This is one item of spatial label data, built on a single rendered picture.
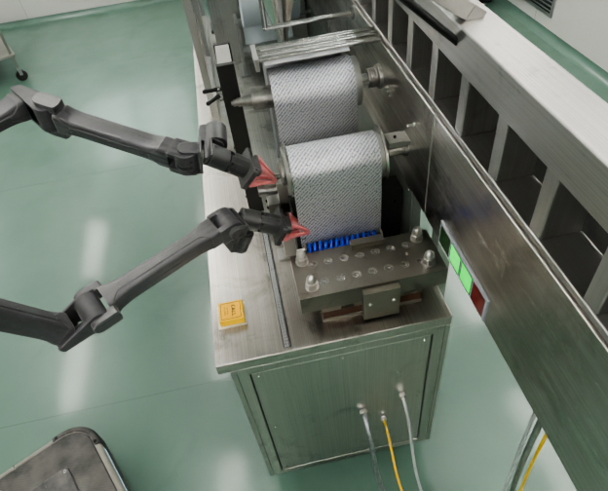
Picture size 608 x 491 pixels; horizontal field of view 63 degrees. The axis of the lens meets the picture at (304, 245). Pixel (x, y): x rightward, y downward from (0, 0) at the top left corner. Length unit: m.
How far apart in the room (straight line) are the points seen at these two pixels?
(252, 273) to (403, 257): 0.47
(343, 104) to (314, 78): 0.11
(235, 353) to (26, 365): 1.67
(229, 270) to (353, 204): 0.46
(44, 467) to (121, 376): 0.57
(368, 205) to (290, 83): 0.40
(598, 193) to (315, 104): 0.91
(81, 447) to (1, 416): 0.67
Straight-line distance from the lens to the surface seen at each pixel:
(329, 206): 1.36
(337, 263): 1.37
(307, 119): 1.47
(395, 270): 1.36
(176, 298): 2.80
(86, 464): 2.18
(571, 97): 0.83
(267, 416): 1.67
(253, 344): 1.40
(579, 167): 0.75
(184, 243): 1.25
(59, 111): 1.41
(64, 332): 1.24
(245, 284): 1.54
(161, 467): 2.33
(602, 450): 0.89
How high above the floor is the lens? 2.04
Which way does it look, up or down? 45 degrees down
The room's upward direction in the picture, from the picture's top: 8 degrees counter-clockwise
